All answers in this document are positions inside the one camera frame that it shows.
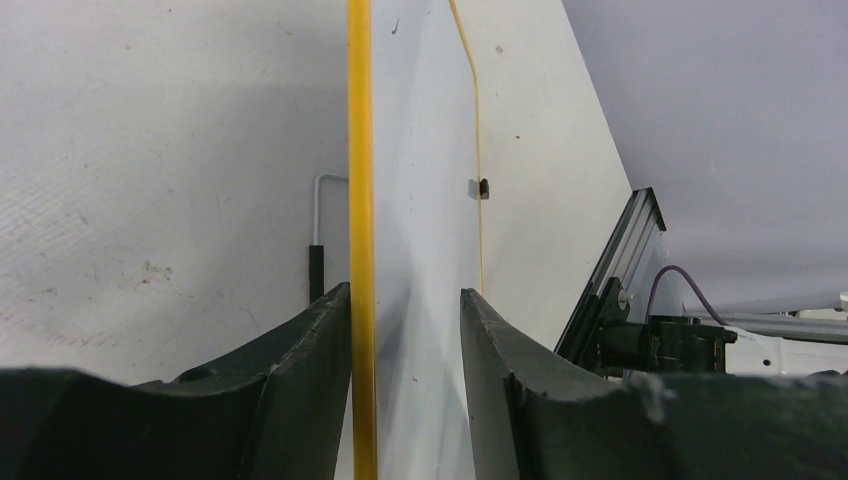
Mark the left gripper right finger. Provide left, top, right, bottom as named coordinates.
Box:
left=460, top=289, right=847, bottom=479

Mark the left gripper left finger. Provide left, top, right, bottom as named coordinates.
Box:
left=1, top=283, right=351, bottom=479

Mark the yellow framed whiteboard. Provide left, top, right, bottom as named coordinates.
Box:
left=348, top=1, right=481, bottom=479

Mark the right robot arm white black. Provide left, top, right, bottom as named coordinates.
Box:
left=557, top=277, right=847, bottom=377

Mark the metal whiteboard stand leg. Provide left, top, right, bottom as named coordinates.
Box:
left=308, top=174, right=348, bottom=304

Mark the upper black whiteboard clip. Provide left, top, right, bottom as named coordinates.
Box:
left=478, top=178, right=491, bottom=200

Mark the front aluminium extrusion bar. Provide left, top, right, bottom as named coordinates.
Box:
left=554, top=188, right=665, bottom=369

